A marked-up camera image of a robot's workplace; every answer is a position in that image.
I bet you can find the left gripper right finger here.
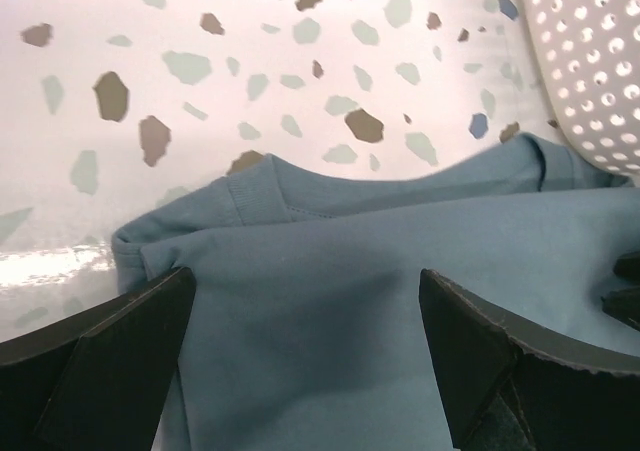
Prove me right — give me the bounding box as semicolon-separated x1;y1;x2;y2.
419;270;639;450

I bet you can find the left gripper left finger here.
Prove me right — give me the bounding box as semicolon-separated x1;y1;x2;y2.
1;268;196;451

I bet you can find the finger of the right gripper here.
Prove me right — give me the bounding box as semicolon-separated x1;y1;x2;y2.
601;287;640;330
613;251;640;280

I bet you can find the blue t shirt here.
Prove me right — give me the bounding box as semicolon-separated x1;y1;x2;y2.
112;134;639;450

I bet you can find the white plastic basket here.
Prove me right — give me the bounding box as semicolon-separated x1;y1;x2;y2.
522;0;639;177

